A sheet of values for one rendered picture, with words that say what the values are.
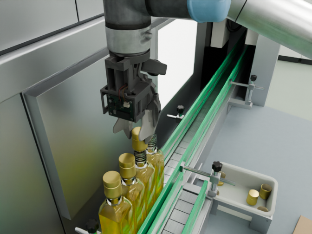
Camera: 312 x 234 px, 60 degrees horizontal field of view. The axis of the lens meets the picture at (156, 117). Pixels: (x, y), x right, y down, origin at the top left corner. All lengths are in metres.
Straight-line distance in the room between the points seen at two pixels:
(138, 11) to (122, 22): 0.03
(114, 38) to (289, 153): 1.04
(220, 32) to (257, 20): 1.14
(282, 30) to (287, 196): 0.75
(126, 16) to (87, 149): 0.35
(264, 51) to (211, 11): 1.13
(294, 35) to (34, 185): 0.56
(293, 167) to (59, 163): 0.96
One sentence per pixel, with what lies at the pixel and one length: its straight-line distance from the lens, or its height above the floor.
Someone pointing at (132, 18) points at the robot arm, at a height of 1.44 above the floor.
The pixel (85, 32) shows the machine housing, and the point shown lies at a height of 1.39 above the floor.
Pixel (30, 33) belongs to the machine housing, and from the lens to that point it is 0.52.
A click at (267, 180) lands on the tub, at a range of 1.06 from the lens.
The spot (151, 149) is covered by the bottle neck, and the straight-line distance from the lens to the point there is 0.67.
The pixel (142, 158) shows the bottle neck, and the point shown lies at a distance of 0.62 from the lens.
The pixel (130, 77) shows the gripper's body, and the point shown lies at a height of 1.35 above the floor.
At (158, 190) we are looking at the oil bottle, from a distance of 0.76.
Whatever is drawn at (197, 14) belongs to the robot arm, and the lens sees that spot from 0.40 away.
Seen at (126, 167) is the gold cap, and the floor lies 1.15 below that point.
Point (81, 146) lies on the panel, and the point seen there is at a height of 1.15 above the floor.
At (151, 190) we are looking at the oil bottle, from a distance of 0.70.
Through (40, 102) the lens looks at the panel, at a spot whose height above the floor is 1.31.
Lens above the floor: 1.55
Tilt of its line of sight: 34 degrees down
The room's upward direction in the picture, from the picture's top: straight up
